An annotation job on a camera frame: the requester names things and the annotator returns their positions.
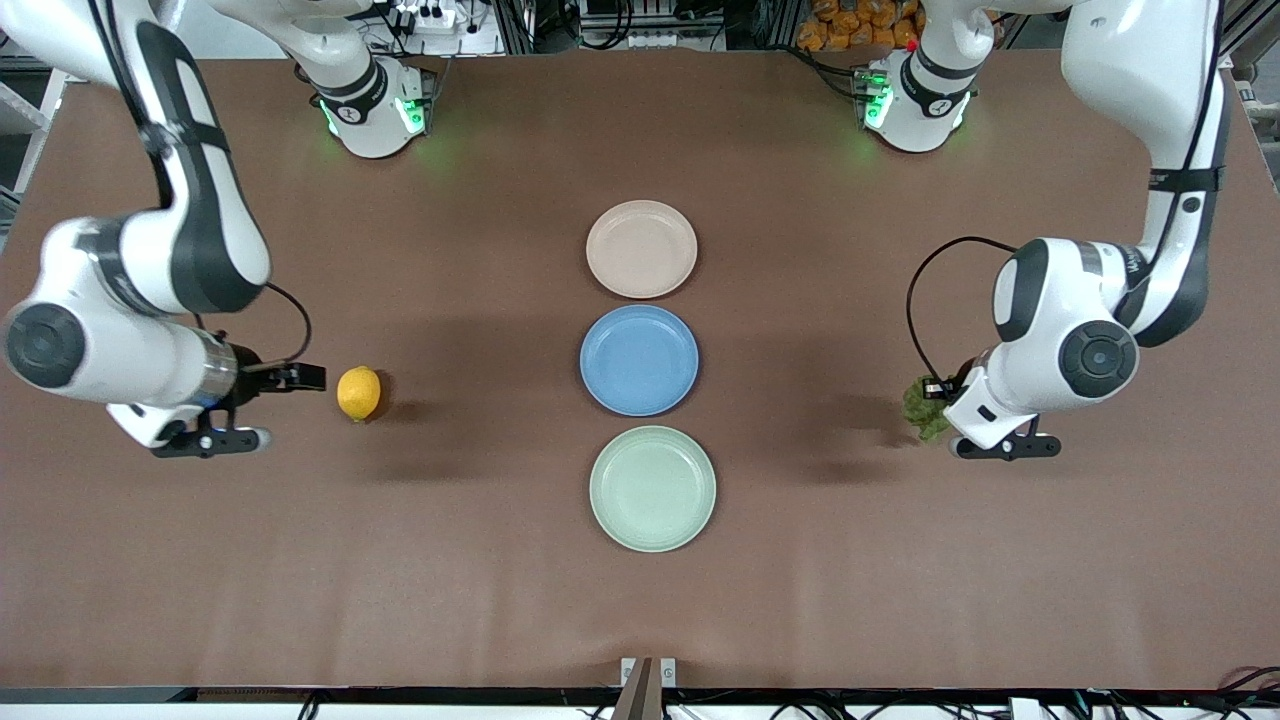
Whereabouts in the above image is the yellow lemon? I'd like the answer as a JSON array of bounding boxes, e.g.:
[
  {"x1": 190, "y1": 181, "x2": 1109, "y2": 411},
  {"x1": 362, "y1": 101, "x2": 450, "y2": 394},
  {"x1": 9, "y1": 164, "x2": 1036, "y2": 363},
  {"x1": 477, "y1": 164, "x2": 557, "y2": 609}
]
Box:
[{"x1": 337, "y1": 366, "x2": 382, "y2": 423}]

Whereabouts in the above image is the bag of orange items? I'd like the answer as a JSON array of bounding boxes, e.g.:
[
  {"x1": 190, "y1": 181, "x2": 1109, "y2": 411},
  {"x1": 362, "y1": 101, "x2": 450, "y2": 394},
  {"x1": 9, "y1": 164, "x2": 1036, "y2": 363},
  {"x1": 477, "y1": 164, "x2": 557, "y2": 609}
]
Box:
[{"x1": 797, "y1": 0, "x2": 923, "y2": 53}]

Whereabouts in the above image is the aluminium frame profile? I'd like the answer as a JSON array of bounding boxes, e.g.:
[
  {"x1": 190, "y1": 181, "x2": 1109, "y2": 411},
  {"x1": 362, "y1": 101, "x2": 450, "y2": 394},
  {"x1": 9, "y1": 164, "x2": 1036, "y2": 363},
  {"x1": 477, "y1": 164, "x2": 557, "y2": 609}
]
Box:
[
  {"x1": 0, "y1": 40, "x2": 73, "y2": 133},
  {"x1": 1222, "y1": 0, "x2": 1280, "y2": 73}
]

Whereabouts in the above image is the black base cable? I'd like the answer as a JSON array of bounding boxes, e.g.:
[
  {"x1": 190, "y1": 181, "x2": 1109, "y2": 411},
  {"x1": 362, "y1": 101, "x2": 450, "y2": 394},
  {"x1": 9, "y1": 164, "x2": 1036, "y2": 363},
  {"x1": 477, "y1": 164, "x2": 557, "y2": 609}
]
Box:
[{"x1": 795, "y1": 44, "x2": 873, "y2": 103}]

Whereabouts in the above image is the pale green round plate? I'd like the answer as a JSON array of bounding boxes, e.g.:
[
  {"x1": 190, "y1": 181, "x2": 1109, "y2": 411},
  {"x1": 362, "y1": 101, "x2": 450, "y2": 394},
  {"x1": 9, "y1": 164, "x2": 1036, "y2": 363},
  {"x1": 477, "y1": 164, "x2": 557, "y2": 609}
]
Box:
[{"x1": 588, "y1": 426, "x2": 717, "y2": 554}]

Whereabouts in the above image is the blue round plate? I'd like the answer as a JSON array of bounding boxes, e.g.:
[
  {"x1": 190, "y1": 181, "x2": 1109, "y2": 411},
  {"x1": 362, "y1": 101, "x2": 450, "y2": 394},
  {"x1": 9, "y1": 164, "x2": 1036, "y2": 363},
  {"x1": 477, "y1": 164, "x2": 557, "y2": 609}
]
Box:
[{"x1": 580, "y1": 304, "x2": 700, "y2": 418}]

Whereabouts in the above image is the white power strip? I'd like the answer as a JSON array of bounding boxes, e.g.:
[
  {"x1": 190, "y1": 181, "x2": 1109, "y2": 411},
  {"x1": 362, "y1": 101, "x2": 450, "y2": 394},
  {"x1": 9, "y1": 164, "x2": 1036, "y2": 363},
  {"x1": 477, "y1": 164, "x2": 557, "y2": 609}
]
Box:
[{"x1": 395, "y1": 3, "x2": 463, "y2": 33}]

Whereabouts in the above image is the beige round plate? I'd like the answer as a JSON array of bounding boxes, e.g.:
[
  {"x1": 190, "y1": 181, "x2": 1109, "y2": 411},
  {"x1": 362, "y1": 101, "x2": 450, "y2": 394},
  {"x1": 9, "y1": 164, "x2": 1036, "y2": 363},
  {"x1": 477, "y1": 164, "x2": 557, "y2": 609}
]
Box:
[{"x1": 586, "y1": 200, "x2": 699, "y2": 300}]

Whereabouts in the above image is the small metal bracket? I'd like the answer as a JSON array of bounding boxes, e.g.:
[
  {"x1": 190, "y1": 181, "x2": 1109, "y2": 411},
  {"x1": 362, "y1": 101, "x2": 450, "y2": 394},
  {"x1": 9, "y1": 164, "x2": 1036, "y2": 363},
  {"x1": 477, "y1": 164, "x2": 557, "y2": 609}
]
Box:
[{"x1": 620, "y1": 657, "x2": 678, "y2": 690}]

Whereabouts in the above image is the green lettuce leaf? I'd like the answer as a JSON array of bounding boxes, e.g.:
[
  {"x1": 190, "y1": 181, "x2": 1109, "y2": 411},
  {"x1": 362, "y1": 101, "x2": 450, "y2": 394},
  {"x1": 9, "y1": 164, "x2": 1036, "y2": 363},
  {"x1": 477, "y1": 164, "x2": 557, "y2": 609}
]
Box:
[{"x1": 903, "y1": 375, "x2": 953, "y2": 442}]

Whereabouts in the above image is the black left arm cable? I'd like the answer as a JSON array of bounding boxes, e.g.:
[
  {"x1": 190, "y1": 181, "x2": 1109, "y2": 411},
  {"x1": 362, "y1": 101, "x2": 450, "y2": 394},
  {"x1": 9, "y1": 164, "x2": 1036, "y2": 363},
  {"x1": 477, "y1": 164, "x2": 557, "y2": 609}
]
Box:
[{"x1": 906, "y1": 236, "x2": 1019, "y2": 387}]

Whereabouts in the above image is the grey camera pole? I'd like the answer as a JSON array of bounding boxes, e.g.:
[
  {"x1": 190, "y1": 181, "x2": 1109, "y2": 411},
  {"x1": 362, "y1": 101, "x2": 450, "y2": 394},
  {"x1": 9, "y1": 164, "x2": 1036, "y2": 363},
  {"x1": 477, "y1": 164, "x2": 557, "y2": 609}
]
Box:
[{"x1": 611, "y1": 657, "x2": 664, "y2": 720}]

